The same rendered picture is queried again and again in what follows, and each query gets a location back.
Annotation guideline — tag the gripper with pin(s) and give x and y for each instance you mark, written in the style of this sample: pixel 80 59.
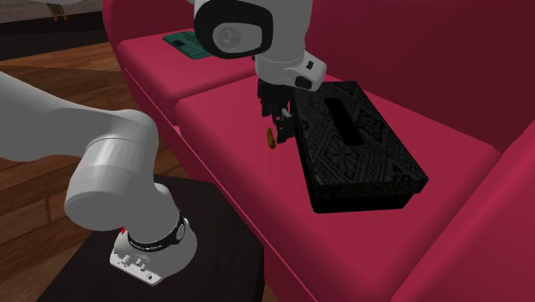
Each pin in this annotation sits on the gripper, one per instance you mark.
pixel 271 95

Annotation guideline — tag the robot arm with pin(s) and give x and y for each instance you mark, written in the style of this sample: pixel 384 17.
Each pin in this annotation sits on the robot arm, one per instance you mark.
pixel 104 167

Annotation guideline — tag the small yellow-brown round thing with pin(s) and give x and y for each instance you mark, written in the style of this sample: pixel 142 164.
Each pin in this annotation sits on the small yellow-brown round thing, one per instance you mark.
pixel 271 138

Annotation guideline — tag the black patterned tissue box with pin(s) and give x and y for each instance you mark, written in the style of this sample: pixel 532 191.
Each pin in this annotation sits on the black patterned tissue box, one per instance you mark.
pixel 355 154

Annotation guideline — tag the red sofa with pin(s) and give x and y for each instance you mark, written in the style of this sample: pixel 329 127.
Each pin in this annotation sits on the red sofa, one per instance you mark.
pixel 355 234

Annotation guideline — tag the green flat book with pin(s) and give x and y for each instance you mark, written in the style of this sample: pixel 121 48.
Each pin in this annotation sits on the green flat book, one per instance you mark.
pixel 186 45

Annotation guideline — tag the dark robot stand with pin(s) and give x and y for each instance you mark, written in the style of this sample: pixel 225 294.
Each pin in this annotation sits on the dark robot stand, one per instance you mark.
pixel 217 251

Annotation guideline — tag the pale furniture with wooden legs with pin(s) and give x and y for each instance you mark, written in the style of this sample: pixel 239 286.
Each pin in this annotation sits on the pale furniture with wooden legs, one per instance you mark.
pixel 54 7

